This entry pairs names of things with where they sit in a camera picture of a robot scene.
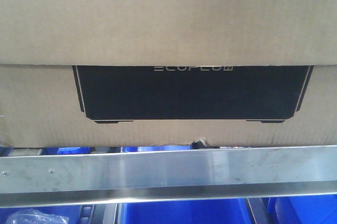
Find blue bin lower right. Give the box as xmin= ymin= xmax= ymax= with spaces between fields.
xmin=264 ymin=194 xmax=336 ymax=223

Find metal shelf front beam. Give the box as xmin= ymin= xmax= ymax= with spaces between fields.
xmin=1 ymin=145 xmax=336 ymax=208

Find brown cardboard box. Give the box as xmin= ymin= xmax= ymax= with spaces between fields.
xmin=1 ymin=0 xmax=336 ymax=148

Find clear plastic bag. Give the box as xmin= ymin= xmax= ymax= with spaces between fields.
xmin=5 ymin=209 xmax=69 ymax=224

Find blue bin lower left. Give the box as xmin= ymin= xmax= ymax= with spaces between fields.
xmin=117 ymin=145 xmax=253 ymax=224

